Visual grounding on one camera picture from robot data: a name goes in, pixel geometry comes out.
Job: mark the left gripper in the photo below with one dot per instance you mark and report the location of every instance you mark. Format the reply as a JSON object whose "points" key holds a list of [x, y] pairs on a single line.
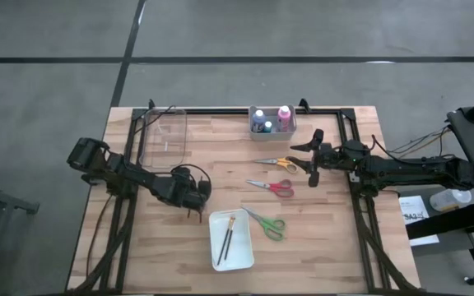
{"points": [[196, 197]]}

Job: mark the grey plastic bin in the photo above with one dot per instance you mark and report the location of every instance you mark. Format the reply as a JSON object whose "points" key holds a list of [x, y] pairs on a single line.
{"points": [[272, 136]]}

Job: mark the white plastic bin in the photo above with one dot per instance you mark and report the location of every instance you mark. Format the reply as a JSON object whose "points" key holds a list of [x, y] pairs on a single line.
{"points": [[241, 246]]}

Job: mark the dark metal stand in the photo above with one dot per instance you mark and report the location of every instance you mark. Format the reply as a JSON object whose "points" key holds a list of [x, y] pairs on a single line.
{"points": [[2, 198]]}

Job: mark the small teal paint bottle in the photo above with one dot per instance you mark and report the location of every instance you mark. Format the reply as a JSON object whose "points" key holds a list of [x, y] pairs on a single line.
{"points": [[267, 126]]}

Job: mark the black aluminium table frame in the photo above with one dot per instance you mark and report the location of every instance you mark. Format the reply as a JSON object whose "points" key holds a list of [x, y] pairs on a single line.
{"points": [[220, 111]]}

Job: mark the small black floor object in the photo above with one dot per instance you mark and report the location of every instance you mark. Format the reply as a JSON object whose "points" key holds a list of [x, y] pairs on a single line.
{"points": [[473, 280]]}

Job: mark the pink paint bottle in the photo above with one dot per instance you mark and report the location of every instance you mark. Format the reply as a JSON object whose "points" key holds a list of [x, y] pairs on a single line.
{"points": [[284, 117]]}

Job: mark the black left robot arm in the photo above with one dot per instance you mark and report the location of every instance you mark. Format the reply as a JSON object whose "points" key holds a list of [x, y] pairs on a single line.
{"points": [[138, 177]]}

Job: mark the dark blue paint bottle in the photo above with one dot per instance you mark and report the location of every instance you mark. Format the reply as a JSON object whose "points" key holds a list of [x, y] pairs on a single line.
{"points": [[258, 119]]}

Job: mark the white paper sheet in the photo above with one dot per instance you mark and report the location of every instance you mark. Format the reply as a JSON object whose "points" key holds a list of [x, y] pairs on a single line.
{"points": [[414, 205]]}

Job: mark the translucent plastic jar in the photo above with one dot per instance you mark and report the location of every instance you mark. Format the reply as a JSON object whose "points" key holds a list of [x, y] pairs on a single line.
{"points": [[447, 200]]}

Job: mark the black frame clamp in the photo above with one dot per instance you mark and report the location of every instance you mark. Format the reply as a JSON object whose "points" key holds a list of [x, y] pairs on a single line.
{"points": [[151, 103], [304, 105]]}

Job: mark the clear plastic container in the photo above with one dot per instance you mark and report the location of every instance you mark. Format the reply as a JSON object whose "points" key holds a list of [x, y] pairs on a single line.
{"points": [[167, 140]]}

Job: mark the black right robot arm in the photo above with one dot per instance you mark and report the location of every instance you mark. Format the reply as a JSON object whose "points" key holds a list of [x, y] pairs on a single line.
{"points": [[405, 170]]}

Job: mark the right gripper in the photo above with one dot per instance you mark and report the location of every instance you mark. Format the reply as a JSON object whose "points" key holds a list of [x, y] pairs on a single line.
{"points": [[317, 158]]}

